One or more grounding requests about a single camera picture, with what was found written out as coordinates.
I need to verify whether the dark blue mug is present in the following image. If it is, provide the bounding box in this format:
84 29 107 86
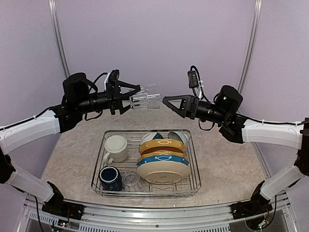
99 166 123 191

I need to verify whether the right frame post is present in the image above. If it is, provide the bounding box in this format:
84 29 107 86
238 0 263 94

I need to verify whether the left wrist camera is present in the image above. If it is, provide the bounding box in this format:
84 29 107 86
104 69 120 85

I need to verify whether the frame post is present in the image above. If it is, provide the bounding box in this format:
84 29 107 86
238 0 263 94
48 0 70 78

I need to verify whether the upper yellow oval dish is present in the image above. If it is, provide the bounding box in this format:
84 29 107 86
139 139 186 155

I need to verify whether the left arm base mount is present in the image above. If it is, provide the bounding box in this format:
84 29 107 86
42 181 84 220

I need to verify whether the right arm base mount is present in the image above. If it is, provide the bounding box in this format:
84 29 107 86
231 193 273 220

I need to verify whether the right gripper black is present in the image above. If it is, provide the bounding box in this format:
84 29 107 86
163 94 228 125

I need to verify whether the wire dish rack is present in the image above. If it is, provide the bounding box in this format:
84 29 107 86
91 129 201 198

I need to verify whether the white blue-rimmed bowl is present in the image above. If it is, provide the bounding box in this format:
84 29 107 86
140 132 164 145

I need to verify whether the blue oval dish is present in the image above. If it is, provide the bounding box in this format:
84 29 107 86
137 155 189 167

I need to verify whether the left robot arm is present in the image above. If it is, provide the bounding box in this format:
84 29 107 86
0 70 141 215

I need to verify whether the pale green checked bowl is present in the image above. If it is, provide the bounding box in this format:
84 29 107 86
168 131 190 146

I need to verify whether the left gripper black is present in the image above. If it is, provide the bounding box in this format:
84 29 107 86
75 79 140 115

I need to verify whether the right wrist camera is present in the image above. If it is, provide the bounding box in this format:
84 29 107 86
187 65 202 89

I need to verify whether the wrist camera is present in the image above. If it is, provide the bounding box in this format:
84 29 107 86
104 69 120 85
187 65 202 89

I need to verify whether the left frame post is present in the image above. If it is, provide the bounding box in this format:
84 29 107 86
48 0 70 78

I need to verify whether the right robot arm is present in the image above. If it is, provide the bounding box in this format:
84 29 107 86
163 85 309 215

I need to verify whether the white ribbed mug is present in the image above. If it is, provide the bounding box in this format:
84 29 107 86
103 135 128 164

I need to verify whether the faceted clear glass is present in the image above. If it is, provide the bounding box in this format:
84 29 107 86
123 171 140 187

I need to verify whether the cream plate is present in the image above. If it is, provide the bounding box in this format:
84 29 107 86
136 161 191 185

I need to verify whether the tall clear glass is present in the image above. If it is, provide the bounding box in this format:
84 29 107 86
130 83 161 109

